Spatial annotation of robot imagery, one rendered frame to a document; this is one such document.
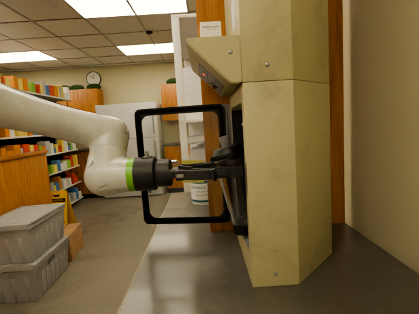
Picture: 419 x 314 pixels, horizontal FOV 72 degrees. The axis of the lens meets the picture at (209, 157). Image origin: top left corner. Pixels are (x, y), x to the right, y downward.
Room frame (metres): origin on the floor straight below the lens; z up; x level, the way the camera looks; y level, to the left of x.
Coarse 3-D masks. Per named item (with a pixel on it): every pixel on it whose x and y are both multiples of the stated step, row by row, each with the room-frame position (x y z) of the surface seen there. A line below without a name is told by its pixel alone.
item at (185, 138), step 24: (144, 120) 0.97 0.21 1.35; (168, 120) 0.96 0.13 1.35; (192, 120) 0.96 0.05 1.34; (216, 120) 0.95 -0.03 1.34; (144, 144) 0.98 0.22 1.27; (168, 144) 0.97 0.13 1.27; (192, 144) 0.96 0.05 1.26; (216, 144) 0.95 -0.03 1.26; (168, 192) 0.97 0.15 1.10; (192, 192) 0.96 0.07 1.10; (216, 192) 0.95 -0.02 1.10; (168, 216) 0.97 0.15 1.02; (192, 216) 0.96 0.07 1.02
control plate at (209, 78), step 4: (200, 68) 0.77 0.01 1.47; (204, 68) 0.73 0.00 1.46; (200, 72) 0.84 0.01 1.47; (208, 72) 0.73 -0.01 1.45; (200, 76) 0.91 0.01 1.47; (204, 76) 0.84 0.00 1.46; (208, 76) 0.78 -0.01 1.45; (212, 76) 0.74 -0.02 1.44; (208, 80) 0.85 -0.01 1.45; (212, 80) 0.80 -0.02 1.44; (216, 80) 0.74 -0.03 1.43; (212, 84) 0.86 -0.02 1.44; (216, 84) 0.79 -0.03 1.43; (220, 84) 0.75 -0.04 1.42; (216, 88) 0.87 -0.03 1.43; (220, 88) 0.81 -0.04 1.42; (220, 92) 0.87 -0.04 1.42
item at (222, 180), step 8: (224, 160) 0.73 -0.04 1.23; (232, 160) 0.74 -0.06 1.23; (240, 160) 0.75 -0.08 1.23; (224, 184) 0.76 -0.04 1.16; (232, 184) 0.74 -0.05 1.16; (240, 184) 0.74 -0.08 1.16; (224, 192) 0.76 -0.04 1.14; (232, 192) 0.74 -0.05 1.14; (240, 192) 0.74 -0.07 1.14; (232, 200) 0.75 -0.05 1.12; (240, 200) 0.74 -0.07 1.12; (232, 208) 0.75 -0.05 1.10; (240, 208) 0.74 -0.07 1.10; (232, 216) 0.76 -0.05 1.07; (240, 216) 0.74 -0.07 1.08; (240, 224) 0.75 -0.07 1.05
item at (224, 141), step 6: (222, 138) 0.77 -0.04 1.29; (228, 138) 0.78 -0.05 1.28; (222, 144) 0.78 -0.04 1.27; (228, 144) 0.77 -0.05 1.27; (234, 144) 0.79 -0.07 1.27; (240, 144) 0.78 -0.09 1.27; (216, 150) 0.77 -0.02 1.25; (222, 150) 0.75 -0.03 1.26; (228, 150) 0.74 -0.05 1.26; (234, 150) 0.74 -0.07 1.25
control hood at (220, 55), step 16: (192, 48) 0.64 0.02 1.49; (208, 48) 0.63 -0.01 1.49; (224, 48) 0.63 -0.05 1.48; (240, 48) 0.64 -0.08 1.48; (192, 64) 0.83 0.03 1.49; (208, 64) 0.65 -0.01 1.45; (224, 64) 0.63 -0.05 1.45; (240, 64) 0.64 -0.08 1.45; (224, 80) 0.66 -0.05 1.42; (240, 80) 0.63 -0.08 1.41; (224, 96) 0.93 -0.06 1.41
